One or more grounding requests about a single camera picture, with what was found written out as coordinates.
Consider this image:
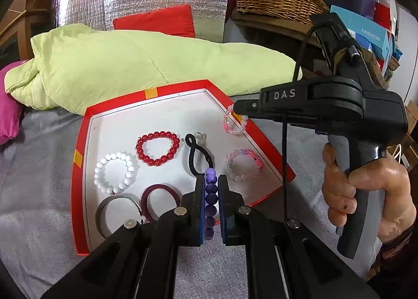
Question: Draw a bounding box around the silver metal bangle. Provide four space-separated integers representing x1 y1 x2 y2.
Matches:
95 194 144 239

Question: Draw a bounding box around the maroon hair tie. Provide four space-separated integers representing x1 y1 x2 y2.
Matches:
140 183 182 223

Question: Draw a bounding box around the white bead bracelet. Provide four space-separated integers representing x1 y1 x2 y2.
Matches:
93 151 136 196

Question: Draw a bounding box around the pale pink bead bracelet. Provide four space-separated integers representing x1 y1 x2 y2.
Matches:
224 149 264 183

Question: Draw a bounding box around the purple bead bracelet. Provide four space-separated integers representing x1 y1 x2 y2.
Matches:
203 167 219 242

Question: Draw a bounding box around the red bead bracelet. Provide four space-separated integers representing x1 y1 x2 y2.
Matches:
135 130 182 167

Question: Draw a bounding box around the black hair tie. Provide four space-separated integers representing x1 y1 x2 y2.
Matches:
184 133 215 177

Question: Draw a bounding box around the pink crystal bead bracelet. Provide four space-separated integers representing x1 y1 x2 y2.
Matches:
222 104 249 136

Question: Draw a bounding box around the right hand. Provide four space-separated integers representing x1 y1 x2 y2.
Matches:
321 142 417 243

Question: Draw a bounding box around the light blue cardboard box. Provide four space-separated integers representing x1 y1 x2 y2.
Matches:
330 5 392 60

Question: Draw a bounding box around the red gift bag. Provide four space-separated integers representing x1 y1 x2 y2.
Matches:
373 2 391 31

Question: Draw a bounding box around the red shallow box tray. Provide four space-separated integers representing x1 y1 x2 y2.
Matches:
71 79 295 256

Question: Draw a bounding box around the wooden shelf table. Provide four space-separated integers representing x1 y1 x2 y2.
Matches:
229 12 393 91

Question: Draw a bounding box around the wicker basket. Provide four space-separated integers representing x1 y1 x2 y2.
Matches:
236 0 329 25

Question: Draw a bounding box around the magenta pillow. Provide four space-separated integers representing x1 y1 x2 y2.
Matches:
0 60 26 145

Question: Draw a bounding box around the light green folded blanket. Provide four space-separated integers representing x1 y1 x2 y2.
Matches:
4 24 295 115

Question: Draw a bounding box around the small red cushion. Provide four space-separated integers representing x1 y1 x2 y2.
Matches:
113 4 195 38

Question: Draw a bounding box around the black cable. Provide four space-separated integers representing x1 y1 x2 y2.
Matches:
281 19 331 221

